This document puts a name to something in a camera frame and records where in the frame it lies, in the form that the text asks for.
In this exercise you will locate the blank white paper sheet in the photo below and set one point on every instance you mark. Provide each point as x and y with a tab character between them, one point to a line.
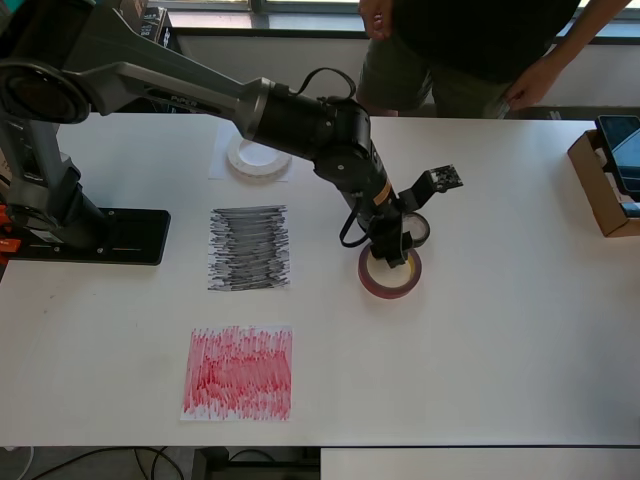
217	160

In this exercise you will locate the red Scotch tape roll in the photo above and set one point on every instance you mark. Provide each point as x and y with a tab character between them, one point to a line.
390	292

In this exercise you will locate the black box with teal print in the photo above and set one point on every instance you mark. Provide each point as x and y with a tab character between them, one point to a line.
132	10

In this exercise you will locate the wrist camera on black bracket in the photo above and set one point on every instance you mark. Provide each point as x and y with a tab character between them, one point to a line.
442	177

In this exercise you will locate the black table leg frame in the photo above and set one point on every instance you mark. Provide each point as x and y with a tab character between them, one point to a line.
210	465

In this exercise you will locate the small black box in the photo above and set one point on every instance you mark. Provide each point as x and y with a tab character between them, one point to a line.
156	25

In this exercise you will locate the black electrical tape roll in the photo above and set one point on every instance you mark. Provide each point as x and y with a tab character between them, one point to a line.
425	239

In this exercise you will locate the person's right hand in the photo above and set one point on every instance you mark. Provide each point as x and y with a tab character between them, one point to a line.
377	17

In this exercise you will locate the black scribbled paper sheet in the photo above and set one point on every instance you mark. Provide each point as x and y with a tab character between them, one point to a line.
250	250

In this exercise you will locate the person's left hand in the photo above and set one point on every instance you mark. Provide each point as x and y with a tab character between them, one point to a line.
527	85

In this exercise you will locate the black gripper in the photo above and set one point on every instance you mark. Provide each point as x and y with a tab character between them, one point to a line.
395	225

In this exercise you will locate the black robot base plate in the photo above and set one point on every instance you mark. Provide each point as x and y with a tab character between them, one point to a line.
145	235

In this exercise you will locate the orange clamp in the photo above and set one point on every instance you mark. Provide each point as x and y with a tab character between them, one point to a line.
10	246
4	215

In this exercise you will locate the white tape roll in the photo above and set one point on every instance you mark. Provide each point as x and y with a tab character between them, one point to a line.
250	176

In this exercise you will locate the black printed box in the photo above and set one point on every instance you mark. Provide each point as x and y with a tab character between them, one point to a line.
170	37

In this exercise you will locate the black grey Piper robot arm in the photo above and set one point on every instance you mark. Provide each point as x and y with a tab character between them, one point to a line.
175	85

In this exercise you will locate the white panel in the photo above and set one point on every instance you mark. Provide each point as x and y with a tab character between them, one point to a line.
475	465

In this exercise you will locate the open cardboard box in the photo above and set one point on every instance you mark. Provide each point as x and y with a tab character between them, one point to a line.
595	200

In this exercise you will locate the person in dark shirt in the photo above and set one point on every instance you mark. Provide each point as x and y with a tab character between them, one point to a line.
475	30

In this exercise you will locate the red scribbled paper sheet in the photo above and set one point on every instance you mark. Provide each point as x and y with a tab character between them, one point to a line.
240	375

